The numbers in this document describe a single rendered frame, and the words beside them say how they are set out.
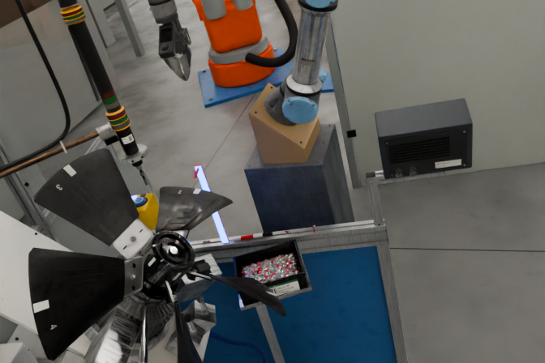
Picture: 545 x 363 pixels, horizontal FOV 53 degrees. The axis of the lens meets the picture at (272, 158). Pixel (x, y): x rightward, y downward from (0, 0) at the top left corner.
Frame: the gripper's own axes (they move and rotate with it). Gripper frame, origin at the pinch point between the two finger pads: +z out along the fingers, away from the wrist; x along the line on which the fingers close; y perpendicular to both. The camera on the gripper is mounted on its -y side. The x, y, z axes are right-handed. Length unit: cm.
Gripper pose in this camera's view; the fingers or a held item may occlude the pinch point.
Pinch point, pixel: (184, 78)
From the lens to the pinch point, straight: 177.2
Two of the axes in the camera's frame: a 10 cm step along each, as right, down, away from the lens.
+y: 0.9, -5.4, 8.4
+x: -9.7, 1.5, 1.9
